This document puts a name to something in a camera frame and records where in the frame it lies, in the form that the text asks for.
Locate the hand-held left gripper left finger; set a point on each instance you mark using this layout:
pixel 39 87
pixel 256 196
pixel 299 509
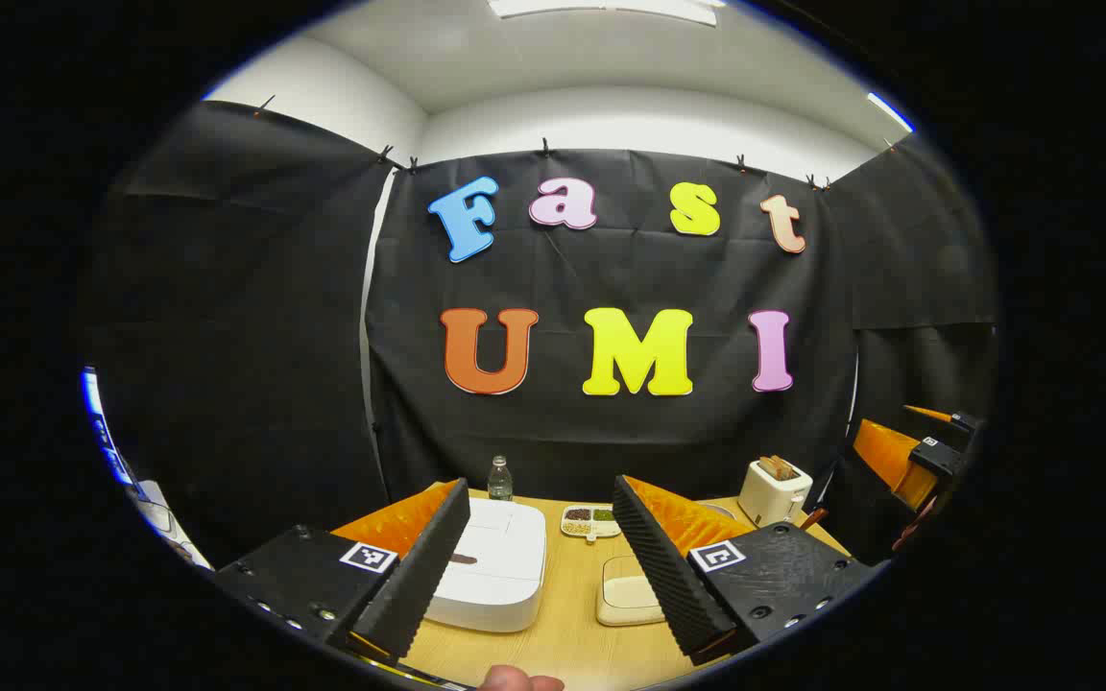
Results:
pixel 419 566

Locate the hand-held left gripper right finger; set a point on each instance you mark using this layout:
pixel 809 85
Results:
pixel 663 566

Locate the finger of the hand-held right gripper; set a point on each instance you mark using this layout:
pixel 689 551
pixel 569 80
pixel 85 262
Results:
pixel 958 422
pixel 889 456

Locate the clear tray of rice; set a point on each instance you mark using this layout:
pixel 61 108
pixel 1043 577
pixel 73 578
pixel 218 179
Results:
pixel 625 595

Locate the white rice cooker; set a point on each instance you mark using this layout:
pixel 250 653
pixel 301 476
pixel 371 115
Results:
pixel 505 566

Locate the white divided grain dish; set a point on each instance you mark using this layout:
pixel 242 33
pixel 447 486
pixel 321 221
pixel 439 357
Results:
pixel 589 521

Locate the toast slice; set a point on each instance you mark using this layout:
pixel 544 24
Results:
pixel 770 468
pixel 787 466

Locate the clear water bottle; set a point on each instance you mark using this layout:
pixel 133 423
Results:
pixel 500 480

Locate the white toaster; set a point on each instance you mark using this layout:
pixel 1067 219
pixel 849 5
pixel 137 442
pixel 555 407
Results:
pixel 772 497

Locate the black backdrop cloth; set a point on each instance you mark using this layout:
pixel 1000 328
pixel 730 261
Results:
pixel 553 278

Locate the ceiling light panel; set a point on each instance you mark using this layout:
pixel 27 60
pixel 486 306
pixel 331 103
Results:
pixel 601 8
pixel 889 110

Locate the computer monitor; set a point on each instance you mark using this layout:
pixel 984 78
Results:
pixel 104 422

